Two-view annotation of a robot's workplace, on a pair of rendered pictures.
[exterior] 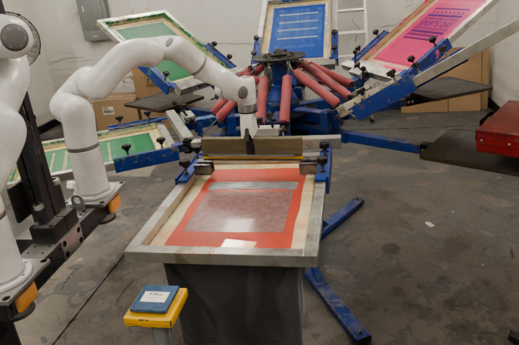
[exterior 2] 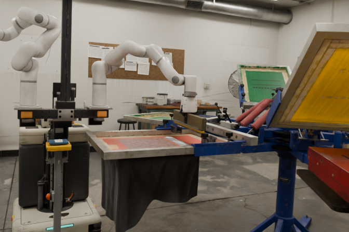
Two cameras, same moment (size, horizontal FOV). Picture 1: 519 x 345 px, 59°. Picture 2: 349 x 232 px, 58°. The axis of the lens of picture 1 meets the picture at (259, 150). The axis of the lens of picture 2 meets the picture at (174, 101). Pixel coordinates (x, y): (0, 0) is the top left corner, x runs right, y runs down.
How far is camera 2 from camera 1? 160 cm
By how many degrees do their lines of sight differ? 54
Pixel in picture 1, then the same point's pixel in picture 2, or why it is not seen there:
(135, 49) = (123, 44)
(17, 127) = (30, 48)
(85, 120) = (96, 70)
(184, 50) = (150, 50)
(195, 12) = not seen: outside the picture
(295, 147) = (199, 124)
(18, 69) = (49, 33)
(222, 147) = (178, 116)
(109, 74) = (112, 53)
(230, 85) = (167, 73)
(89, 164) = (94, 91)
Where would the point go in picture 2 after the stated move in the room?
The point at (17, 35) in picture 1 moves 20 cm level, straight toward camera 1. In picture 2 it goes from (39, 18) to (6, 10)
